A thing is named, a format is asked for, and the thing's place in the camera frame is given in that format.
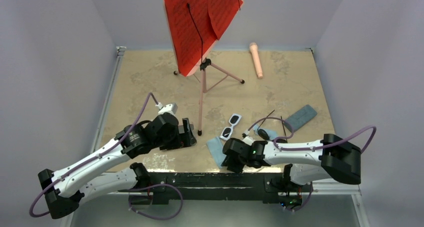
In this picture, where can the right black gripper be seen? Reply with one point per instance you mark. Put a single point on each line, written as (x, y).
(232, 166)

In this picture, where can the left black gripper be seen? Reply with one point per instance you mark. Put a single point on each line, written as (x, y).
(183, 139)

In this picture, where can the light blue cleaning cloth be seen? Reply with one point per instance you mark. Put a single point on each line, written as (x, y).
(215, 147)

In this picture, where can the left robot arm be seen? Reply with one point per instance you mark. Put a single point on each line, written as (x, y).
(66, 189)

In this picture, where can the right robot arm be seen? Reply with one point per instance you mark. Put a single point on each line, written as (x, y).
(328, 158)

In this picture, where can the black sunglasses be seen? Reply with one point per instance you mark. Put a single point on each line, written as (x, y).
(265, 134)

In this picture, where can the blue glasses case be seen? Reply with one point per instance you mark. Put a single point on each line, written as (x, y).
(300, 118)

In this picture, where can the pink toy microphone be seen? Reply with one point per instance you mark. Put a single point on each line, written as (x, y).
(253, 47)

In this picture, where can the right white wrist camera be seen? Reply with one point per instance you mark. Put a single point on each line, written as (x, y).
(247, 139)

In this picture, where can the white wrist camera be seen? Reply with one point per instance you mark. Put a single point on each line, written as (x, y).
(170, 108)
(247, 139)

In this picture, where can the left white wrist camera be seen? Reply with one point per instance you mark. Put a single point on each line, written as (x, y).
(170, 108)

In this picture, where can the white frame sunglasses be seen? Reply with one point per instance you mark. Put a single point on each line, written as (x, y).
(228, 131)

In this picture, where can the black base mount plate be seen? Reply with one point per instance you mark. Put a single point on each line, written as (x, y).
(268, 188)

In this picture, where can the aluminium frame rail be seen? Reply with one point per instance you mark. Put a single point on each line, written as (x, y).
(86, 87)

